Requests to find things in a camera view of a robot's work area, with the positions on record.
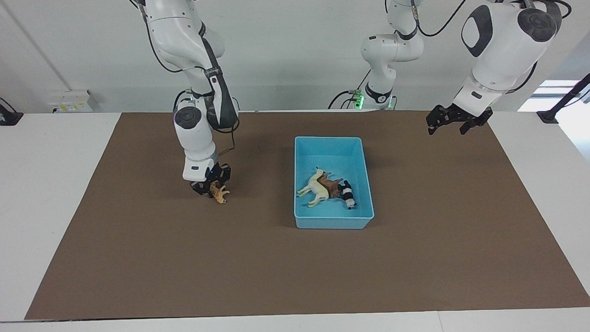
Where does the orange striped tiger toy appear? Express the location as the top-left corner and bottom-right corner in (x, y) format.
(209, 181), (230, 204)

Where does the cream llama toy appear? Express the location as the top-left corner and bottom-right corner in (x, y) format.
(296, 168), (330, 208)

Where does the brown lion toy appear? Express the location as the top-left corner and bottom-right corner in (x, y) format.
(318, 172), (345, 199)

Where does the black white panda toy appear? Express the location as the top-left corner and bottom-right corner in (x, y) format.
(338, 180), (358, 210)

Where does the light blue storage box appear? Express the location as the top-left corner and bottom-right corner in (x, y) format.
(294, 136), (375, 230)

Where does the black clamp stand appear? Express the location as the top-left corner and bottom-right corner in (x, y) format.
(537, 73), (590, 124)

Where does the brown table mat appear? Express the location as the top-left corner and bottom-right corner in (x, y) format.
(24, 110), (590, 320)

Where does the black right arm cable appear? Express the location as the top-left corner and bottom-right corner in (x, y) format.
(138, 0), (240, 160)

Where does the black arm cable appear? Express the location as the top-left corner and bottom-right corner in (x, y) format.
(408, 0), (572, 93)
(138, 0), (240, 160)

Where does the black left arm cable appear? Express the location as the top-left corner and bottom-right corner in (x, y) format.
(408, 0), (572, 93)

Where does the black right base cable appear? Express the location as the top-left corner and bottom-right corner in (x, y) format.
(172, 89), (190, 112)

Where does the black base cable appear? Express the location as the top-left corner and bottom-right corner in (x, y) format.
(172, 89), (190, 112)
(328, 69), (372, 110)

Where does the black left base cable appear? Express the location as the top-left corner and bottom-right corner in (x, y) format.
(328, 69), (372, 110)

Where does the white wall socket box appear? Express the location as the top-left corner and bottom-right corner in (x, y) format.
(48, 89), (100, 113)

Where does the black table mount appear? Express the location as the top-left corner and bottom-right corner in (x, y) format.
(0, 98), (24, 126)

